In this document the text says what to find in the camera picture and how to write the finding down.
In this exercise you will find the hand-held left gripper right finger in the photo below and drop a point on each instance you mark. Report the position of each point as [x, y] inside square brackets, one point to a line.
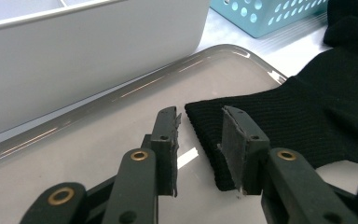
[251, 161]

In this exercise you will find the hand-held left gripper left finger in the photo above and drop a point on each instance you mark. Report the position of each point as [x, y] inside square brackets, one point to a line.
[164, 155]

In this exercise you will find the grey translucent box lid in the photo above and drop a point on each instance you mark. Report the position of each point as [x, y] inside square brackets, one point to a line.
[74, 161]

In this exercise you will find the white divided storage box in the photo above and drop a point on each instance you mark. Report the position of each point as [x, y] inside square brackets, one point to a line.
[74, 62]

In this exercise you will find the blue plastic basket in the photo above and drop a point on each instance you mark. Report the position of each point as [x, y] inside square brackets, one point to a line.
[261, 18]

